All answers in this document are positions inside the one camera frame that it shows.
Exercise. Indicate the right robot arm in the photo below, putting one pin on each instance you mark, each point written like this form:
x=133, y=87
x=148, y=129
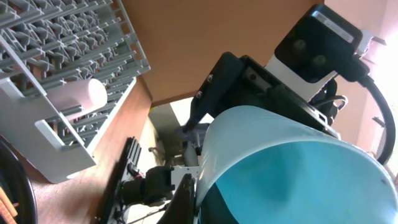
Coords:
x=327, y=101

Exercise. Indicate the grey dishwasher rack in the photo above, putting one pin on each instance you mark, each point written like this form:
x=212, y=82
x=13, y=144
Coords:
x=46, y=44

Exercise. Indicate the round black tray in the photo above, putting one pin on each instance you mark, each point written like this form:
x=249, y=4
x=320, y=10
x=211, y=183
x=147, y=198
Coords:
x=17, y=186

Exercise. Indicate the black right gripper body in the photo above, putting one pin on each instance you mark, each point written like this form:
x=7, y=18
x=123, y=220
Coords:
x=242, y=81

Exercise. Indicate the wooden chopstick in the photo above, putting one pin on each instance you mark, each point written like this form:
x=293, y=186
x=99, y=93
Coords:
x=8, y=209

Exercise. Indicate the light blue plastic cup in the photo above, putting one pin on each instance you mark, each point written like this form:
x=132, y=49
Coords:
x=260, y=167

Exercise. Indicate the pink plastic cup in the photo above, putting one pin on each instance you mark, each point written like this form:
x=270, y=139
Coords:
x=91, y=94

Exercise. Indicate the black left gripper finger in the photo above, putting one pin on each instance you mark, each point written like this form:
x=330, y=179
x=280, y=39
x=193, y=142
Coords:
x=181, y=208

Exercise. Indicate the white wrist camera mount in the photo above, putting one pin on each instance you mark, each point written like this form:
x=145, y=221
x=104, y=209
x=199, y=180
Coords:
x=320, y=46

